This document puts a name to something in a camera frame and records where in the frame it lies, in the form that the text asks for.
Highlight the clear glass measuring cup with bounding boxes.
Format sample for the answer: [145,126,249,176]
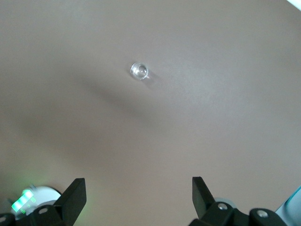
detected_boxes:
[129,61,151,82]

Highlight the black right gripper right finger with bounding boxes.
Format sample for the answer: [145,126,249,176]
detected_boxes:
[189,176,249,226]

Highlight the brown tablecloth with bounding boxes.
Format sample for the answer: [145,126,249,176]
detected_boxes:
[0,0,301,226]

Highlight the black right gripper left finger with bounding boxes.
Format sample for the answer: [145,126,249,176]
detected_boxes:
[30,178,87,226]

